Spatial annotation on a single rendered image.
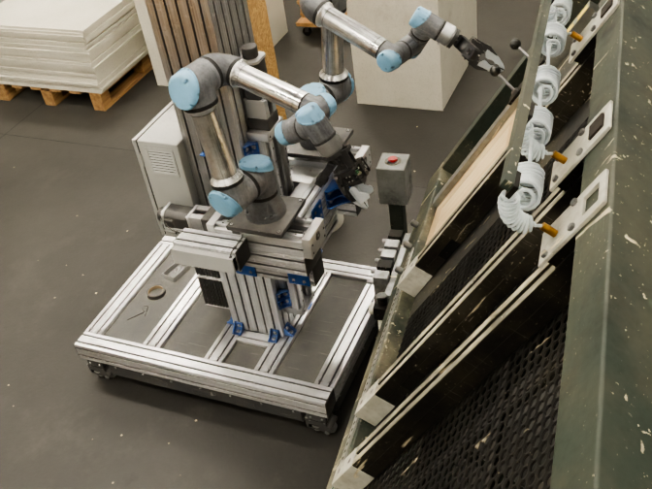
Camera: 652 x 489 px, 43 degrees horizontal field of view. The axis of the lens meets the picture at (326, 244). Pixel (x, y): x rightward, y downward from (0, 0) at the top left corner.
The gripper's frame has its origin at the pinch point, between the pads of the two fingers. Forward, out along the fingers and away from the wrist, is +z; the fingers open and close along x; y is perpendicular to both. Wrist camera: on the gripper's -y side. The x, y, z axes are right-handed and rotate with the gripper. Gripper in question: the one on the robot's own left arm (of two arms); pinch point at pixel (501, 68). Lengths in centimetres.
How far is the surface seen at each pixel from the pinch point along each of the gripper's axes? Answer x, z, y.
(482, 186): 24, 5, -57
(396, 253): 80, 6, 2
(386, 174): 62, -11, 29
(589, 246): -3, 2, -161
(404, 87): 74, -5, 251
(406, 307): 76, 10, -44
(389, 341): 82, 8, -60
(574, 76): -17, 5, -72
